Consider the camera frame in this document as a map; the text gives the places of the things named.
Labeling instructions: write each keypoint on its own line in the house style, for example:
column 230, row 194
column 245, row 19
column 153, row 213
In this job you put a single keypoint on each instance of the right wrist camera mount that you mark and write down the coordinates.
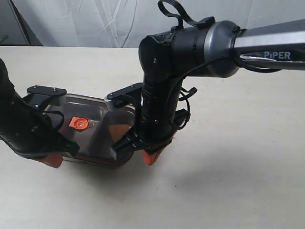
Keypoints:
column 129, row 95

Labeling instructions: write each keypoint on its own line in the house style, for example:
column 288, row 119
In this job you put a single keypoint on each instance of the dark transparent box lid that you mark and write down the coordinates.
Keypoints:
column 86, row 120

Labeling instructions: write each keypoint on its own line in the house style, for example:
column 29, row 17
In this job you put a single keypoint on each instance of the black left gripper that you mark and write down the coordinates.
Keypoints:
column 30, row 134

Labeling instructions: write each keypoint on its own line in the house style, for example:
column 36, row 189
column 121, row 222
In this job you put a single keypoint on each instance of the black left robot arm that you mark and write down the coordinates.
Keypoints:
column 9, row 96

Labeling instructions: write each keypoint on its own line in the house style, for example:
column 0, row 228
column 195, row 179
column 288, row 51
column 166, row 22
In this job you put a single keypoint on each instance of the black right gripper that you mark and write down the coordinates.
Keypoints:
column 152, row 140

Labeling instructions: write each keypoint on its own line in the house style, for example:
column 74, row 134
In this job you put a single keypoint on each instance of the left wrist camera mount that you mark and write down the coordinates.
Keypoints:
column 44, row 95

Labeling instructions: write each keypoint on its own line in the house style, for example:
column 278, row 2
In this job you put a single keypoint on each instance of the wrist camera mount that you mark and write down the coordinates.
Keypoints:
column 44, row 95
column 129, row 95

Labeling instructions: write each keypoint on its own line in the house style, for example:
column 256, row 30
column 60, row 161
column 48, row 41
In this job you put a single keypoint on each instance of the white wrinkled backdrop curtain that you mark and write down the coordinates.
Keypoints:
column 124, row 23

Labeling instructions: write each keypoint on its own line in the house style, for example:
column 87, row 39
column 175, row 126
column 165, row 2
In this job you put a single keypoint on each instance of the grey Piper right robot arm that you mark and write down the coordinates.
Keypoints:
column 206, row 49

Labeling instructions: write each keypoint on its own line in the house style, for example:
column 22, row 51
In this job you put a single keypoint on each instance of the dark stand behind table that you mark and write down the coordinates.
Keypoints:
column 14, row 30

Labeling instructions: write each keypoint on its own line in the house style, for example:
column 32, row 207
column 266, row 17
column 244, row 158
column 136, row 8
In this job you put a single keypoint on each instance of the stainless steel lunch box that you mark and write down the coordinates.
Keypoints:
column 72, row 127

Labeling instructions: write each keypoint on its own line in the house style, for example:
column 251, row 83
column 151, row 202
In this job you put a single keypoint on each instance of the yellow toy cheese wedge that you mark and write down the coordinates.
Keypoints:
column 117, row 131

